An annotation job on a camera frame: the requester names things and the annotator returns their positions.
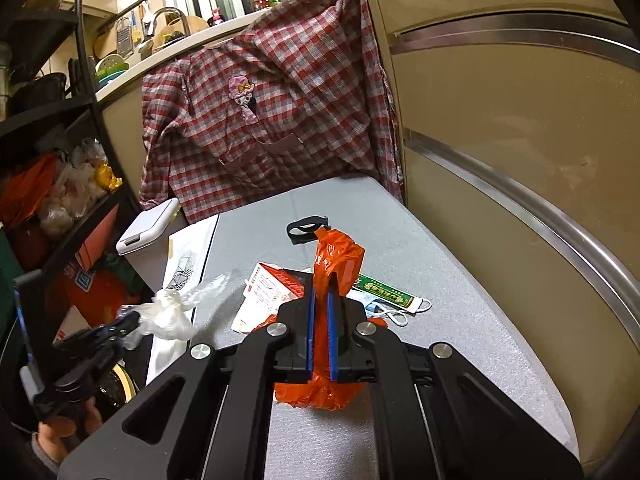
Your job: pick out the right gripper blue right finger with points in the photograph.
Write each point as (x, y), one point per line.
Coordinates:
(334, 310)

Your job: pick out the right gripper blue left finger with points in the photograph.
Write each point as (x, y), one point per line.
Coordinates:
(306, 339)

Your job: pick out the orange plastic bag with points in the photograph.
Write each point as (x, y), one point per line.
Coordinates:
(319, 366)

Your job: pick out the blue face mask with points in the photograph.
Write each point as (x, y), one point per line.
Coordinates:
(378, 308)

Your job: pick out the clear plastic bag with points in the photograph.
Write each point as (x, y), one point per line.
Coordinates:
(168, 315)

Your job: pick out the yellow rim trash bucket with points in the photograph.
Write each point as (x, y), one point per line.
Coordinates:
(117, 387)

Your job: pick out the white small trash bin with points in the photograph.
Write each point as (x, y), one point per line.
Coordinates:
(145, 242)

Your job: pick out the person's left hand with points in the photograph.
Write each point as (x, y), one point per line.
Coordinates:
(48, 442)

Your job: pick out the white rice sack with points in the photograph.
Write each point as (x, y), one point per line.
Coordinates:
(73, 323)

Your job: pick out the white red medicine box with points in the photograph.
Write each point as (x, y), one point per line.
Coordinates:
(266, 289)

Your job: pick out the green toothpaste tube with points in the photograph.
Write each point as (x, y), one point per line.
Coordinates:
(383, 291)

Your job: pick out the red blue package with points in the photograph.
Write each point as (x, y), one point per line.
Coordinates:
(96, 294)

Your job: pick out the white plastic bags on shelf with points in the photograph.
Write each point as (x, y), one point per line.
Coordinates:
(75, 188)

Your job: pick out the orange bag on shelf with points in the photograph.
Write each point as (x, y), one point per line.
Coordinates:
(24, 193)

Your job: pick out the yellow plastic bag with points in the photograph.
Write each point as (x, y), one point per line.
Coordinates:
(105, 177)

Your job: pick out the red plaid shirt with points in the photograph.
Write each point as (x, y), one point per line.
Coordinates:
(297, 97)

